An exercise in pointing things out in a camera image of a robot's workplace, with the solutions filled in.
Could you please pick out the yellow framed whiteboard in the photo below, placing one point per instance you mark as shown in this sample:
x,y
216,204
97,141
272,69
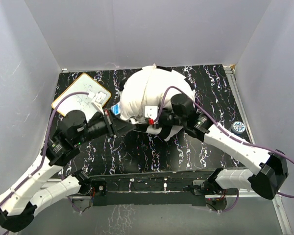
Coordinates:
x,y
84,83

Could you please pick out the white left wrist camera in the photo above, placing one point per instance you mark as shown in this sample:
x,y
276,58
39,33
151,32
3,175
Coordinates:
x,y
98,97

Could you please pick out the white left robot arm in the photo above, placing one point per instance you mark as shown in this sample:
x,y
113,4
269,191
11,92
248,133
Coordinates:
x,y
25,199

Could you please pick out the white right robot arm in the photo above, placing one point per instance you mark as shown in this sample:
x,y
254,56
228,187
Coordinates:
x,y
265,170

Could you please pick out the white pillow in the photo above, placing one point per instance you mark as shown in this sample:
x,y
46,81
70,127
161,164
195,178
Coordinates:
x,y
147,87

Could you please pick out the blue white tape roll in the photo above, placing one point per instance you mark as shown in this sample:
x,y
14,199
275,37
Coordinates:
x,y
238,127

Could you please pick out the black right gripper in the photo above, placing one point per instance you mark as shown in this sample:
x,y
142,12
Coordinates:
x,y
159,123

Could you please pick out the aluminium table frame rail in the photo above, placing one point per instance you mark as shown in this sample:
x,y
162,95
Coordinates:
x,y
129,205

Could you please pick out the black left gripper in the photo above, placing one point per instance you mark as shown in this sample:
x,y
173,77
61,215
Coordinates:
x,y
115,127

